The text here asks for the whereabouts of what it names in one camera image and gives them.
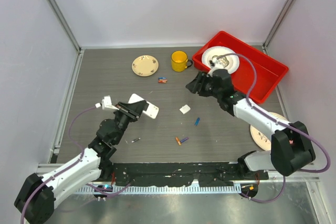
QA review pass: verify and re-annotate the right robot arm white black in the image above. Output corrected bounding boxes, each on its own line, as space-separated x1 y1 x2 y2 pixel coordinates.
186 69 316 179

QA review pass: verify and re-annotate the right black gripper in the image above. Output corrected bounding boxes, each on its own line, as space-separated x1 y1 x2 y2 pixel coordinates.
186 71 221 99

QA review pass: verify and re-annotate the cream floral plate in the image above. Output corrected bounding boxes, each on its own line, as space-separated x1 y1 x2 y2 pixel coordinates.
131 55 159 77

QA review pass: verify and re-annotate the red plastic bin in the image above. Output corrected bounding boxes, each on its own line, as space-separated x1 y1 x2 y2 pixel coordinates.
192 31 289 104

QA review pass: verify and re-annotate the yellow mug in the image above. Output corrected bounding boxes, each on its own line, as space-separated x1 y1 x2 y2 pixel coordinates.
171 51 193 72

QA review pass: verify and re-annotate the slotted cable duct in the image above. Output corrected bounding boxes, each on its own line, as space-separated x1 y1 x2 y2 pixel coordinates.
74 183 241 195

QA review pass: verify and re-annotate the white remote control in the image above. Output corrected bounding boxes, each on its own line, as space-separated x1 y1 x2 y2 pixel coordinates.
128 93 159 119

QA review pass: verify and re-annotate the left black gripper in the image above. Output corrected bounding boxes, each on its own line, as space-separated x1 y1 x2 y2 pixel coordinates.
113 100 145 144

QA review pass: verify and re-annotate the orange battery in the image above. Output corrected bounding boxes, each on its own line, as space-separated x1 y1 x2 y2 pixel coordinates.
175 137 182 146

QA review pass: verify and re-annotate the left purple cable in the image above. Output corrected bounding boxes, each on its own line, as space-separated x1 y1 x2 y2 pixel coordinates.
20 105 132 224

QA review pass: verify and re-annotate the pink rimmed plate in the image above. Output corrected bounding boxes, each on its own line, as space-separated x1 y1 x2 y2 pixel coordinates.
250 125 271 151

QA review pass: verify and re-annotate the purple cable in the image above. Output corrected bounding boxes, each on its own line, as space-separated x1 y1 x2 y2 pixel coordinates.
20 105 132 224
217 52 331 204

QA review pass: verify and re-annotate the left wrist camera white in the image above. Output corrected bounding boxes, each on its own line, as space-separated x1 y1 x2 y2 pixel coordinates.
95 95 118 111

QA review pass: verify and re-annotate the small patterned bowl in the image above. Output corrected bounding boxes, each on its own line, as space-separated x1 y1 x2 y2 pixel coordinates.
210 55 230 69

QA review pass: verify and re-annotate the white plate in bin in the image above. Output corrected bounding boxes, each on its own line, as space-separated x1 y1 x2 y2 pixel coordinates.
202 46 239 74

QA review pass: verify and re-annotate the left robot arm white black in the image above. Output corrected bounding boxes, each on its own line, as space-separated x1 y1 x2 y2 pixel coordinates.
14 96 149 223

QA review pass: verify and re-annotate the white battery cover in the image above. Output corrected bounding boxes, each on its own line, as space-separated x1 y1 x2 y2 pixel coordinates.
179 104 191 114

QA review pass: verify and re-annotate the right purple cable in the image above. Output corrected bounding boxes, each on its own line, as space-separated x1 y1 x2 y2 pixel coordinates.
217 52 331 204

